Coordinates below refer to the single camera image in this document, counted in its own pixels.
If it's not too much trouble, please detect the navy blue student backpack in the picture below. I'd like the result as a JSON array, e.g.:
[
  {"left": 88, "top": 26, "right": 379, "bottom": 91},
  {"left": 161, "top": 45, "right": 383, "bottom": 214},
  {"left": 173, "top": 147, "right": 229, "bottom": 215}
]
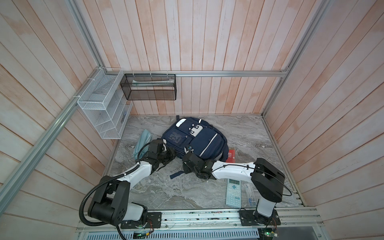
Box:
[{"left": 162, "top": 117, "right": 229, "bottom": 180}]

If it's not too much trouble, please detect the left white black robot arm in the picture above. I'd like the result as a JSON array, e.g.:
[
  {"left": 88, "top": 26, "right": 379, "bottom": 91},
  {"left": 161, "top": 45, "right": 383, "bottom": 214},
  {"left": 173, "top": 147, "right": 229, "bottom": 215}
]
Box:
[{"left": 79, "top": 139, "right": 176, "bottom": 227}]

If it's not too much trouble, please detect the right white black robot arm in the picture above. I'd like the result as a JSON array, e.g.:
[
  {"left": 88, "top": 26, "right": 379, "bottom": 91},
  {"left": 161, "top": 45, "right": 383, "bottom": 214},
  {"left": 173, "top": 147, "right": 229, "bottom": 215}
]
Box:
[{"left": 183, "top": 153, "right": 285, "bottom": 225}]

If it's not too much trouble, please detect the light teal pencil pouch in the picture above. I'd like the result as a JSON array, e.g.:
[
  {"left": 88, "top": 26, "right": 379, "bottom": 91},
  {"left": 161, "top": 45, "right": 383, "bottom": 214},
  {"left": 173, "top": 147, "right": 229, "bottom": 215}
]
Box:
[{"left": 133, "top": 129, "right": 153, "bottom": 161}]

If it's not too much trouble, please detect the red small booklet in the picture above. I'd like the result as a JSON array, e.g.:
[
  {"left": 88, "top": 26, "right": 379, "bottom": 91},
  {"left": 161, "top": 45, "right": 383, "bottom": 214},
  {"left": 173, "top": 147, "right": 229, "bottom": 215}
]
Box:
[{"left": 226, "top": 148, "right": 236, "bottom": 163}]

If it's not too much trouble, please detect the light blue calculator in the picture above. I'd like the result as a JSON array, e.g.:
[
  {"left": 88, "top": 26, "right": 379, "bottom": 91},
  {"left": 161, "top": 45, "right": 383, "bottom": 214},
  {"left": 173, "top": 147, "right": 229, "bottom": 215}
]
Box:
[{"left": 226, "top": 179, "right": 242, "bottom": 209}]

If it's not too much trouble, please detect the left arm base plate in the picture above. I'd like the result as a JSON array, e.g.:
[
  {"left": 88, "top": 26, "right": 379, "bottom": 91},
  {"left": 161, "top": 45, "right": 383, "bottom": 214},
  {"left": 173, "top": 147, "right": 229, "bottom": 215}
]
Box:
[{"left": 121, "top": 212, "right": 162, "bottom": 229}]

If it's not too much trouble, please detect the black mesh wall basket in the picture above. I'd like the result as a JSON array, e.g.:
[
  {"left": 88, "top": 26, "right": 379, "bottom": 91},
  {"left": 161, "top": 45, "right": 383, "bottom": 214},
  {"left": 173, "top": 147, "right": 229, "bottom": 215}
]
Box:
[{"left": 120, "top": 73, "right": 177, "bottom": 101}]

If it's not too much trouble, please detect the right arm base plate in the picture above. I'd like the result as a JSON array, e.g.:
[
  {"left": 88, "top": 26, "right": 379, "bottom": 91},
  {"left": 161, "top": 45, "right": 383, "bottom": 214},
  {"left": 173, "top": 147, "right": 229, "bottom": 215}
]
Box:
[{"left": 239, "top": 209, "right": 281, "bottom": 226}]

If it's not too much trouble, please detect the white wire mesh shelf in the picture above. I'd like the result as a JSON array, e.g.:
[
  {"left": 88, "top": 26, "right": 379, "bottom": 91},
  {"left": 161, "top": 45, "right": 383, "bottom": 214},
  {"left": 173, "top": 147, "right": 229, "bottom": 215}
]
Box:
[{"left": 78, "top": 68, "right": 133, "bottom": 140}]

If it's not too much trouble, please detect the aluminium front rail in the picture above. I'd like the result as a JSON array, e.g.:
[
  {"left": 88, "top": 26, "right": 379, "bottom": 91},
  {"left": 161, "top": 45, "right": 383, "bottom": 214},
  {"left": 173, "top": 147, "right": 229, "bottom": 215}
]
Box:
[{"left": 74, "top": 208, "right": 326, "bottom": 240}]

